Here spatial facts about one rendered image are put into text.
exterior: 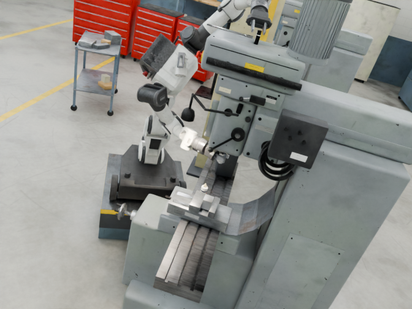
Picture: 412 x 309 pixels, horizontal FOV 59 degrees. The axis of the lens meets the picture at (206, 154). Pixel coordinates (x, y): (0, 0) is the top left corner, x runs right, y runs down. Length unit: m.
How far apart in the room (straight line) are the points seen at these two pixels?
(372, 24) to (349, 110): 8.44
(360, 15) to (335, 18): 8.40
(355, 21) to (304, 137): 8.65
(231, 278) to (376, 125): 1.26
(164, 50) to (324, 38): 0.93
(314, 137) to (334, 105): 0.28
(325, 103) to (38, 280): 2.22
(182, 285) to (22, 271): 1.50
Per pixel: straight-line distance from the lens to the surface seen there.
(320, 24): 1.72
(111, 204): 2.88
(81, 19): 7.34
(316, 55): 1.75
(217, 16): 2.24
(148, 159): 2.91
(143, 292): 2.60
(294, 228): 2.01
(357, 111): 1.83
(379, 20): 10.23
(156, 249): 2.39
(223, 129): 1.88
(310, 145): 1.59
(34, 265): 3.01
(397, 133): 1.91
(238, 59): 1.73
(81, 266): 2.98
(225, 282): 2.45
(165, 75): 2.18
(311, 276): 2.23
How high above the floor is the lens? 2.26
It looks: 30 degrees down
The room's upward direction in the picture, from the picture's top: 15 degrees clockwise
